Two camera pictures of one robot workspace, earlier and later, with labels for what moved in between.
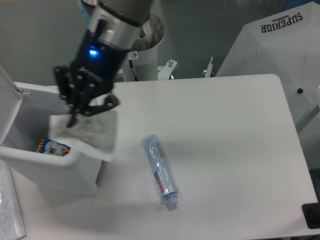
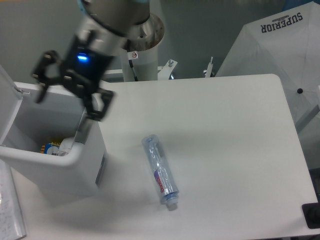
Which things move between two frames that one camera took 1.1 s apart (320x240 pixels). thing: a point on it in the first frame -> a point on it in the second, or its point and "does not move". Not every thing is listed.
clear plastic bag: (98, 130) -> (65, 146)
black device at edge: (311, 213) does not move
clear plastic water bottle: (161, 168) does not move
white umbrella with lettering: (286, 44) does not move
